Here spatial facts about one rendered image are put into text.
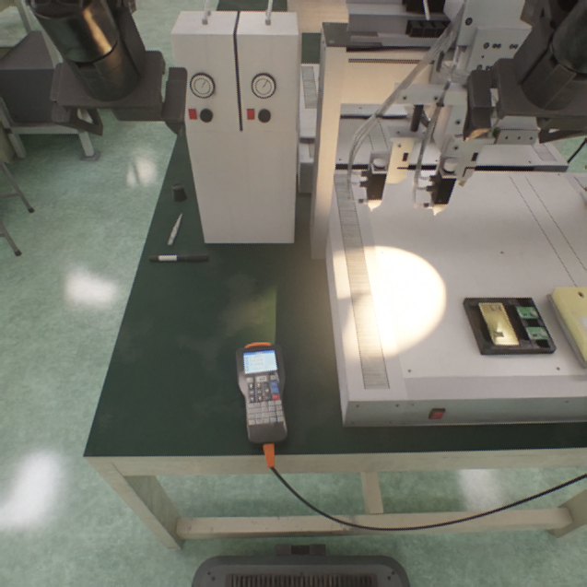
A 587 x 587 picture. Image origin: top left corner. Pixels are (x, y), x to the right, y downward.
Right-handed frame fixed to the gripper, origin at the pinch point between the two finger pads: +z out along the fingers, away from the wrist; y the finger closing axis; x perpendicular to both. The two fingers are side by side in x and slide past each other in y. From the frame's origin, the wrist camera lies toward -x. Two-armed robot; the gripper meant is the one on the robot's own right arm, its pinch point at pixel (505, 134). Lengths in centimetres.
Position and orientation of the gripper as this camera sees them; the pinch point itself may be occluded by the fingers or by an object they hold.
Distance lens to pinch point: 63.0
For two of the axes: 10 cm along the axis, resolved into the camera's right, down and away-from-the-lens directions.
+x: -0.1, 9.8, -2.0
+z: -0.2, 2.0, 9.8
